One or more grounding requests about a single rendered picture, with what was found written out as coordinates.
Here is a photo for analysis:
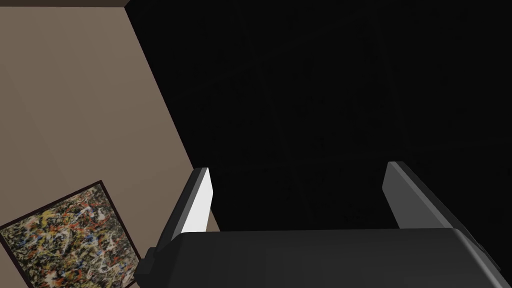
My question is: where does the speckled abstract painting dark frame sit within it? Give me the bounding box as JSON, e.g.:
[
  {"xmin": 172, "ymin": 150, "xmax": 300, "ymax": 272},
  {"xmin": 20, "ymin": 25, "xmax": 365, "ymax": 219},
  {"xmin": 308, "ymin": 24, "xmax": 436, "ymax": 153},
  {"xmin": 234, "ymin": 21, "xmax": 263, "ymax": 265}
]
[{"xmin": 0, "ymin": 179, "xmax": 143, "ymax": 288}]

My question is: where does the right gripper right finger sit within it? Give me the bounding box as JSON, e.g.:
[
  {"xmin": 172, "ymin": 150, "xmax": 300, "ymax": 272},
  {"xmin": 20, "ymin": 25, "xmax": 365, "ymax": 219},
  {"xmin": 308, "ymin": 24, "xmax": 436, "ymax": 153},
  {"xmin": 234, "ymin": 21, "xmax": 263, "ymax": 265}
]
[{"xmin": 381, "ymin": 161, "xmax": 488, "ymax": 254}]

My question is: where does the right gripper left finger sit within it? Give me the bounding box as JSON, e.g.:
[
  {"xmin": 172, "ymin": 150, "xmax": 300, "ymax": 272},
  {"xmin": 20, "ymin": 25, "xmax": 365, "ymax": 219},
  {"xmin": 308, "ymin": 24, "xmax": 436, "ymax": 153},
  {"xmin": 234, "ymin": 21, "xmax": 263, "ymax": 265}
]
[{"xmin": 155, "ymin": 167, "xmax": 214, "ymax": 254}]

